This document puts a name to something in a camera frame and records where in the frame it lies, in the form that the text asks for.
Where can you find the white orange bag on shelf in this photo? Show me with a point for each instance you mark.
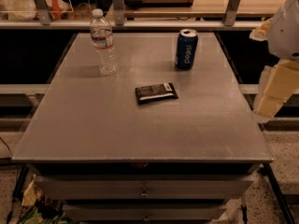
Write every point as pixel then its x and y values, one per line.
pixel 26 10

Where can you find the metal shelf rail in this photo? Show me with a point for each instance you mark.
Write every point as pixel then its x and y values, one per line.
pixel 152 25

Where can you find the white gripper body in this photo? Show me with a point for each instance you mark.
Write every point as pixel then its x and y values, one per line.
pixel 286 34

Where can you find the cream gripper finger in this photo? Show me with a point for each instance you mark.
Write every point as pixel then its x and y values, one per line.
pixel 261 32
pixel 276 85

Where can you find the grey drawer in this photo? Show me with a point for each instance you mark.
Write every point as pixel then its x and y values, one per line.
pixel 144 212
pixel 82 188

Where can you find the black snack bar wrapper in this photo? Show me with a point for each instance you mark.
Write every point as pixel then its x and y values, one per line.
pixel 151 93

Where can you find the colourful bag under table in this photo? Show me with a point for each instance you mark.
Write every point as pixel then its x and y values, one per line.
pixel 41 209

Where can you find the blue Pepsi can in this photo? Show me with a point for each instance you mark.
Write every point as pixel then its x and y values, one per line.
pixel 186 48

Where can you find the lower grey drawer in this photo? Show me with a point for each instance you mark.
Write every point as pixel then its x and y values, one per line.
pixel 144 212

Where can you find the upper grey drawer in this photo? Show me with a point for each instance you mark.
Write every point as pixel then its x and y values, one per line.
pixel 82 188

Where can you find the clear plastic water bottle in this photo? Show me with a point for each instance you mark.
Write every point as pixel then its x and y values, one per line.
pixel 103 43

